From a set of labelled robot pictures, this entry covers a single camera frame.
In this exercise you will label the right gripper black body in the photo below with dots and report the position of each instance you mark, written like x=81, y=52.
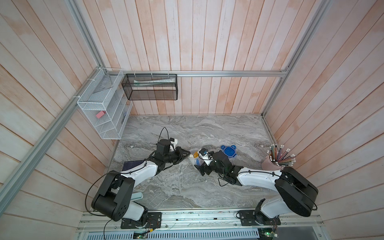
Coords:
x=212, y=167

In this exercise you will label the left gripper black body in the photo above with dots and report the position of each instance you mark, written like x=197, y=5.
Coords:
x=171, y=156

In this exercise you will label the clear plastic container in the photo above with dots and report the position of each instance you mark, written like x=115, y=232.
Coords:
x=197, y=161

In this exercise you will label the blue container lid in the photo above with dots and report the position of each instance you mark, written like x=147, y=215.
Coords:
x=229, y=151

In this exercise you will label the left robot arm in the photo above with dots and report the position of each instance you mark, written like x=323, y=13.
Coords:
x=114, y=196

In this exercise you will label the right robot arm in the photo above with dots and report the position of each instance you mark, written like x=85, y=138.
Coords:
x=295, y=193

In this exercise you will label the dark blue booklet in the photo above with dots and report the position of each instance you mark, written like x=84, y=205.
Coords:
x=131, y=164

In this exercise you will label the pink pencil cup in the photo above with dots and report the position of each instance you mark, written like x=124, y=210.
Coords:
x=268, y=165

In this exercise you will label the pale green object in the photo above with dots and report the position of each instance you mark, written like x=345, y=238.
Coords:
x=136, y=196

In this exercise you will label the bundle of coloured pencils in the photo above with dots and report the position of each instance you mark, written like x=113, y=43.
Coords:
x=279, y=156

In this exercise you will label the pink eraser block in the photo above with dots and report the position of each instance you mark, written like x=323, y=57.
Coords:
x=100, y=114

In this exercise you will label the paper in black basket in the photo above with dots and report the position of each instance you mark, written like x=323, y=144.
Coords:
x=154, y=82

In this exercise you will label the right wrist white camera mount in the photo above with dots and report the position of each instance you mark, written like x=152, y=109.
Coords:
x=206, y=156

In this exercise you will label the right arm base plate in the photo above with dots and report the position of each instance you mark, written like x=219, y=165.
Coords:
x=256, y=217

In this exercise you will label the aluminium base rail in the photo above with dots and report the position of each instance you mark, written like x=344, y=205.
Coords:
x=203, y=224

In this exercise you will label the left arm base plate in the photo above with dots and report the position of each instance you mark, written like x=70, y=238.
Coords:
x=149, y=220

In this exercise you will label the black wire mesh basket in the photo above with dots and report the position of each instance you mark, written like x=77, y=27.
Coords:
x=149, y=93

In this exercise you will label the white wire mesh shelf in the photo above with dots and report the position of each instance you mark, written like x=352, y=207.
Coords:
x=103, y=92

